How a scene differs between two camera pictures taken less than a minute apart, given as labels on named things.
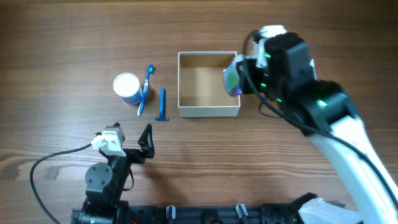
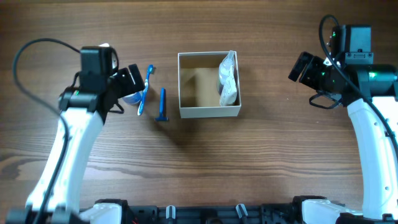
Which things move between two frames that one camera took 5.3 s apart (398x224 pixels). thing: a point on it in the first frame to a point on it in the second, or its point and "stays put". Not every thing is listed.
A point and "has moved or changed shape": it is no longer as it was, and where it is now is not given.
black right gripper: [247, 76] to [306, 69]
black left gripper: [134, 155] to [126, 82]
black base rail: [257, 213] stays put
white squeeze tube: [311, 64] has moved or changed shape
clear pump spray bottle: [232, 78] to [226, 70]
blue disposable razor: [162, 106] stays put
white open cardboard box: [201, 89] stays put
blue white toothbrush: [150, 71] stays put
